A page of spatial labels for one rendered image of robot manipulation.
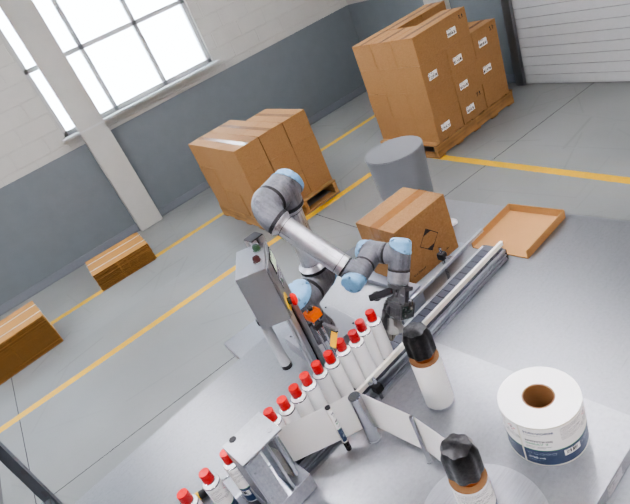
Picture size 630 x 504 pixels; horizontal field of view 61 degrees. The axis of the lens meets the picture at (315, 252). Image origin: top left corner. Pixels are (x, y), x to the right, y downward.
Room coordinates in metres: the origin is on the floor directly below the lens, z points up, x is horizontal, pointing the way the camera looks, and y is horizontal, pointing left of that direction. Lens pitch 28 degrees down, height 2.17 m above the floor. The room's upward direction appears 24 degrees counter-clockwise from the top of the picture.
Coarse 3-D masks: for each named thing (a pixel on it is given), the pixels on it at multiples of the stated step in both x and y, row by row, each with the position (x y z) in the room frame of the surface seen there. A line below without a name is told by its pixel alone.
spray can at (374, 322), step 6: (366, 312) 1.46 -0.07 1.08; (372, 312) 1.45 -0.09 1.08; (372, 318) 1.44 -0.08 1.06; (378, 318) 1.45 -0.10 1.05; (366, 324) 1.46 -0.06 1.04; (372, 324) 1.44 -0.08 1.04; (378, 324) 1.44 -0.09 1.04; (372, 330) 1.44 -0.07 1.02; (378, 330) 1.43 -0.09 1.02; (384, 330) 1.45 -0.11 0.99; (378, 336) 1.43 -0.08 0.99; (384, 336) 1.44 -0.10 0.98; (378, 342) 1.44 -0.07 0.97; (384, 342) 1.43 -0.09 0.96; (384, 348) 1.43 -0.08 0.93; (390, 348) 1.44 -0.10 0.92; (384, 354) 1.44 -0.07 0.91
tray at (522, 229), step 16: (512, 208) 2.04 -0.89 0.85; (528, 208) 1.97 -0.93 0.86; (544, 208) 1.91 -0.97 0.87; (496, 224) 2.00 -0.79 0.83; (512, 224) 1.94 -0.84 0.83; (528, 224) 1.89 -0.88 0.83; (544, 224) 1.85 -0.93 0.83; (480, 240) 1.93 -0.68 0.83; (496, 240) 1.88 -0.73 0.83; (512, 240) 1.84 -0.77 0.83; (528, 240) 1.79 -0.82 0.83; (544, 240) 1.75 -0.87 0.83; (528, 256) 1.69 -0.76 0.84
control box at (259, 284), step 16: (240, 256) 1.44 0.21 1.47; (240, 272) 1.35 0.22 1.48; (256, 272) 1.31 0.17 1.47; (272, 272) 1.34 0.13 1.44; (240, 288) 1.32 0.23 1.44; (256, 288) 1.31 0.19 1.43; (272, 288) 1.31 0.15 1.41; (288, 288) 1.45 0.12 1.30; (256, 304) 1.32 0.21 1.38; (272, 304) 1.31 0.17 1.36; (288, 304) 1.33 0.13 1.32; (272, 320) 1.32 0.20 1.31
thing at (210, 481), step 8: (200, 472) 1.10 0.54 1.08; (208, 472) 1.09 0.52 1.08; (208, 480) 1.08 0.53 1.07; (216, 480) 1.09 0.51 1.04; (208, 488) 1.08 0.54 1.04; (216, 488) 1.08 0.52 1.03; (224, 488) 1.09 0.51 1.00; (216, 496) 1.07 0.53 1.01; (224, 496) 1.08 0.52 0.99; (232, 496) 1.10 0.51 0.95
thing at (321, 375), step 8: (312, 368) 1.32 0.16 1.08; (320, 368) 1.32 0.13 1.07; (320, 376) 1.31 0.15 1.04; (328, 376) 1.31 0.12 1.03; (320, 384) 1.31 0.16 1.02; (328, 384) 1.30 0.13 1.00; (328, 392) 1.30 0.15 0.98; (336, 392) 1.31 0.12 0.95; (328, 400) 1.31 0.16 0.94; (336, 400) 1.30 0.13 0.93
